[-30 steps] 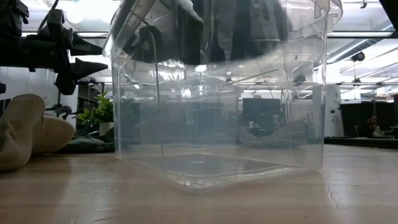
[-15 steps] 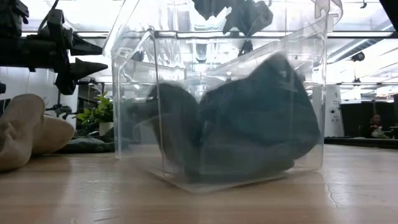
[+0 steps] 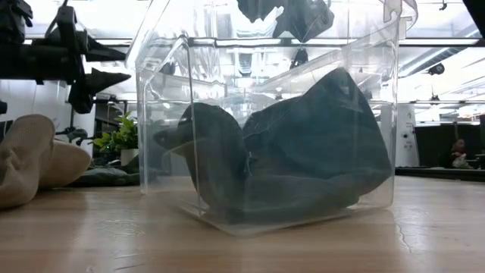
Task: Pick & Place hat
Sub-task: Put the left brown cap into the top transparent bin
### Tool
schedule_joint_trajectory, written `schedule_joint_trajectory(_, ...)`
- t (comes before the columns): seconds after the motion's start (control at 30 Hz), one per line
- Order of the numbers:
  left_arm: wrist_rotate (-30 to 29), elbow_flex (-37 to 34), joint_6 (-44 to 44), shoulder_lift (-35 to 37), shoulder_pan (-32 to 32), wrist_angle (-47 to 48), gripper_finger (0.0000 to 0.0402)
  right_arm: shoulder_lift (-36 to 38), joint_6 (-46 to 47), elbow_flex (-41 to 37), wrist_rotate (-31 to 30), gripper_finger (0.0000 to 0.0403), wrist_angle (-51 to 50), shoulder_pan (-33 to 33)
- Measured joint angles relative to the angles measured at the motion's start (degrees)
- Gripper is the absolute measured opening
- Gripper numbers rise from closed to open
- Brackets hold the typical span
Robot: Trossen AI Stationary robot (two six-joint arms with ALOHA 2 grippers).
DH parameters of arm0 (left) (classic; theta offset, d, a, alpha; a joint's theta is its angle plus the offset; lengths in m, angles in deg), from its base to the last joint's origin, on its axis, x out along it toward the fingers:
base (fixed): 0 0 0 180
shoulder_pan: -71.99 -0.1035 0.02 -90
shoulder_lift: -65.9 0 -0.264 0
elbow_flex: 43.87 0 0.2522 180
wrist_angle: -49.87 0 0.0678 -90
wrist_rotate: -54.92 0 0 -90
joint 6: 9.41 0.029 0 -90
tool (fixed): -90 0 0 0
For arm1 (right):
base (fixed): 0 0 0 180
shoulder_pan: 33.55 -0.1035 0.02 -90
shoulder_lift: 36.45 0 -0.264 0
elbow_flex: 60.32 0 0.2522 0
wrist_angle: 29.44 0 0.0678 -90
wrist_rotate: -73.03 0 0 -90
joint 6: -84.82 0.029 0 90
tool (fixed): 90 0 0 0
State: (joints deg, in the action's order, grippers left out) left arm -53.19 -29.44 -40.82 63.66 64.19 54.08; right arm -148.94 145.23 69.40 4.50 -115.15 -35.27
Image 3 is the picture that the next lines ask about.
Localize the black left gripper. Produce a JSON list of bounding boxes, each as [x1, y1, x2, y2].
[[32, 30, 133, 115]]

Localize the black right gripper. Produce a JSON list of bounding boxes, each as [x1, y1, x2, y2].
[[236, 0, 336, 43]]

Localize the beige cloth pile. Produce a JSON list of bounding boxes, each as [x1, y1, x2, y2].
[[0, 114, 92, 210]]

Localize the large green potted plant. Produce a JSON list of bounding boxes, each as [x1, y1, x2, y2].
[[92, 111, 139, 153]]

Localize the clear plastic storage bin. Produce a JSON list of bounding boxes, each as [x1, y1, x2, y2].
[[127, 0, 418, 237]]

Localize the white plant pot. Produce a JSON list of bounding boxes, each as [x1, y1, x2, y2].
[[120, 148, 139, 167]]

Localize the dark cloth garments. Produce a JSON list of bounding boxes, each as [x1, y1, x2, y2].
[[153, 67, 393, 225]]

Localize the long ceiling light bar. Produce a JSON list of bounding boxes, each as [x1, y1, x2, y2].
[[22, 36, 482, 48]]

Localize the white cylindrical appliance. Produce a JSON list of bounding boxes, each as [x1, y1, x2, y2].
[[396, 104, 420, 168]]

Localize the black background table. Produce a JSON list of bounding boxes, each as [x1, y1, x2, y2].
[[395, 166, 485, 182]]

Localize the person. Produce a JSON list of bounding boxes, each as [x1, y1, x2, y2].
[[449, 138, 474, 170]]

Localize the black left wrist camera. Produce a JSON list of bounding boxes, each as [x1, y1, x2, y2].
[[55, 4, 79, 39]]

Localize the black hanging camera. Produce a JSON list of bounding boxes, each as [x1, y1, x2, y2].
[[289, 48, 310, 70]]

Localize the grey ceiling duct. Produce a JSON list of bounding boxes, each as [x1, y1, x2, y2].
[[397, 47, 471, 77]]

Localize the black ceiling camera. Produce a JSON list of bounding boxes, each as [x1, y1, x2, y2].
[[427, 62, 446, 76]]

